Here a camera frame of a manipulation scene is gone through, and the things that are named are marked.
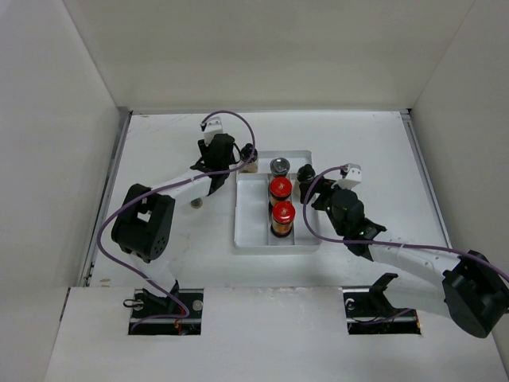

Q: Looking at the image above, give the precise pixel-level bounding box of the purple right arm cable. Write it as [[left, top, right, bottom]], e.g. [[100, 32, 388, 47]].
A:
[[303, 165, 509, 283]]

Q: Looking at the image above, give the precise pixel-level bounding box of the knob-top spice grinder bottle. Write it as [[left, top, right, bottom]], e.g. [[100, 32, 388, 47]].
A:
[[239, 143, 258, 173]]

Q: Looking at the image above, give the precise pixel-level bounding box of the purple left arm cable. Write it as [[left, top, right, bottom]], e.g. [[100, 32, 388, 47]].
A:
[[96, 110, 258, 331]]

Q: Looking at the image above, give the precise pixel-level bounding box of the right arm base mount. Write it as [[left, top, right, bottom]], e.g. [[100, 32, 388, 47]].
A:
[[343, 273, 421, 335]]

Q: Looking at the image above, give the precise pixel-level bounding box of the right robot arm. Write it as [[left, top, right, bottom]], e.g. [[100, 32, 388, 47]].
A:
[[299, 177, 508, 338]]

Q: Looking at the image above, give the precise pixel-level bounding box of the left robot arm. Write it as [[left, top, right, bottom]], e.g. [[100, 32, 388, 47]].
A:
[[111, 133, 236, 318]]

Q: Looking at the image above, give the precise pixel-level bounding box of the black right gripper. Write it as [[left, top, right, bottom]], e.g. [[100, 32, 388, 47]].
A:
[[299, 175, 352, 236]]

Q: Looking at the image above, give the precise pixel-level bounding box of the black-cap spice bottle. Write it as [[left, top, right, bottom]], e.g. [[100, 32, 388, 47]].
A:
[[190, 199, 203, 209]]

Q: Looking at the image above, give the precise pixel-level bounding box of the white divided organizer tray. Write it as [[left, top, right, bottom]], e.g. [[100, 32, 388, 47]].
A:
[[234, 150, 321, 255]]

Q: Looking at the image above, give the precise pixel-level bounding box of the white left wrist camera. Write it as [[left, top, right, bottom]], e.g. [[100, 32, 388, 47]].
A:
[[200, 115, 223, 146]]

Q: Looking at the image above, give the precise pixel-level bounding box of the white salt knob-top bottle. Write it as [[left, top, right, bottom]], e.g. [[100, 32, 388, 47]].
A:
[[293, 163, 316, 197]]

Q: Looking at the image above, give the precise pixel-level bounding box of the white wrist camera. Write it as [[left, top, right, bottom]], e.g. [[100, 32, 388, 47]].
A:
[[200, 115, 223, 146], [335, 163, 362, 190]]

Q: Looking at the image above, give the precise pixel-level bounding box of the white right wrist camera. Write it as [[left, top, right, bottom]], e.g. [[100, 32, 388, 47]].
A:
[[335, 163, 362, 190]]

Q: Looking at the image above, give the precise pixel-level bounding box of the red-lid sauce jar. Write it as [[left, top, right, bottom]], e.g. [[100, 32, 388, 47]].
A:
[[269, 177, 293, 207], [270, 201, 296, 238]]

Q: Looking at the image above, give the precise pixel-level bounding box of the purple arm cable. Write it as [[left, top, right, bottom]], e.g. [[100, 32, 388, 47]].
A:
[[96, 110, 258, 331], [303, 165, 509, 283]]

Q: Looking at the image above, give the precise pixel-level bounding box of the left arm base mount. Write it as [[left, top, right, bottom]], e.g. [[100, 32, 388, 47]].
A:
[[122, 289, 204, 336]]

